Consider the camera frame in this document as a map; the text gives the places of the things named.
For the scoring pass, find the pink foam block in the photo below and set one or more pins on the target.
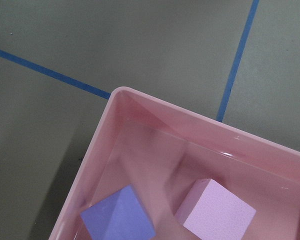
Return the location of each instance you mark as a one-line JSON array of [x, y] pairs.
[[211, 212]]

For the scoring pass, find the purple foam block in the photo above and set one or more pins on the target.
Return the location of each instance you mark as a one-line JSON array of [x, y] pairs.
[[120, 216]]

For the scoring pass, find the pink plastic bin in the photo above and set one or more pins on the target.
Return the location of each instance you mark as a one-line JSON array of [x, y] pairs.
[[162, 149]]

